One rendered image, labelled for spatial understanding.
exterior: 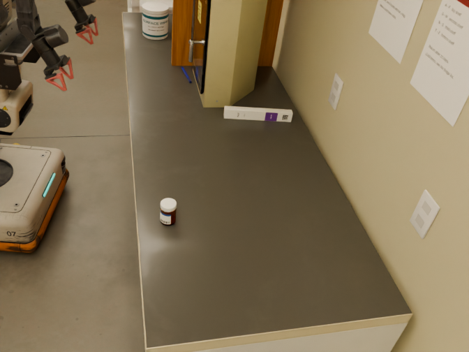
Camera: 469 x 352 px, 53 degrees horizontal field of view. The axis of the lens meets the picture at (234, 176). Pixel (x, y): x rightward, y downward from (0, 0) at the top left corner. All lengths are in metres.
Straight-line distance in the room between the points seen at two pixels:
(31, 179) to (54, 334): 0.82
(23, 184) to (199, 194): 1.32
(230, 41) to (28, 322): 1.53
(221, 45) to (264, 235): 0.77
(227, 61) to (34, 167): 1.32
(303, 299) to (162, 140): 0.80
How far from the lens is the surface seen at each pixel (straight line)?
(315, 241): 1.44
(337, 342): 1.36
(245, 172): 1.62
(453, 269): 1.26
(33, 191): 2.58
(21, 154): 2.84
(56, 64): 1.93
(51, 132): 3.48
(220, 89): 1.91
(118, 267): 2.53
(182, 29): 2.18
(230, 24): 1.80
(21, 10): 1.88
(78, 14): 2.30
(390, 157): 1.44
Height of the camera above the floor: 1.95
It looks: 39 degrees down
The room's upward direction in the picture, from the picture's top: 8 degrees clockwise
